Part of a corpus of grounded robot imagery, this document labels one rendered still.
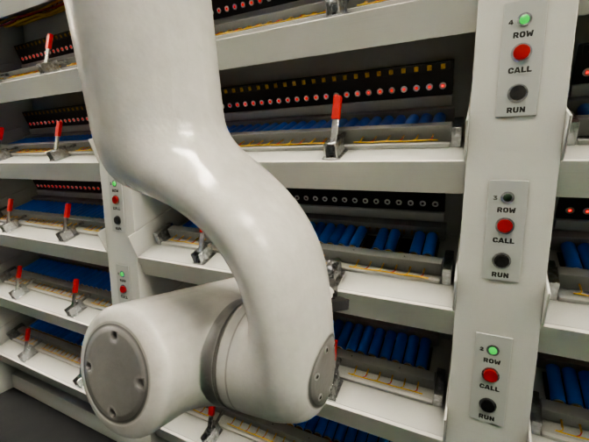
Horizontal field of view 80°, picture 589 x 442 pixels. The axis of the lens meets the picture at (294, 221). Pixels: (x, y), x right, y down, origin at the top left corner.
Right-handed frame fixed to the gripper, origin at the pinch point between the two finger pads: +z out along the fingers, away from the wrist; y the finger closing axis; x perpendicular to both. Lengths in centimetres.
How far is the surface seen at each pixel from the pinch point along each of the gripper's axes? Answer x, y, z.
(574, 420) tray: -14.7, 33.4, 13.7
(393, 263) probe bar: 3.7, 8.6, 10.2
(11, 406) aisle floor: -55, -102, 11
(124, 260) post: -2.2, -46.8, 4.9
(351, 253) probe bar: 4.6, 1.8, 9.8
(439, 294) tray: 0.6, 15.7, 7.4
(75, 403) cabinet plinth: -49, -79, 16
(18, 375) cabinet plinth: -49, -109, 16
